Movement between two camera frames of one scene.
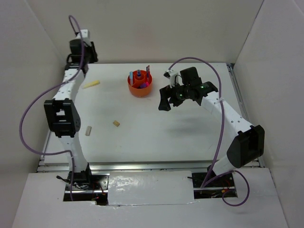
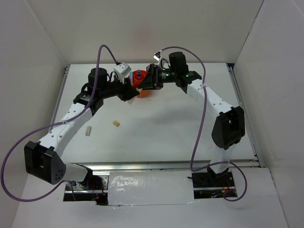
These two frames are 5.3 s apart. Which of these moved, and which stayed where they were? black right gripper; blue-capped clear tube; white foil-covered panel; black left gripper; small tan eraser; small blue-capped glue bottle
Moved: black right gripper; black left gripper
Stayed: white foil-covered panel; small tan eraser; small blue-capped glue bottle; blue-capped clear tube
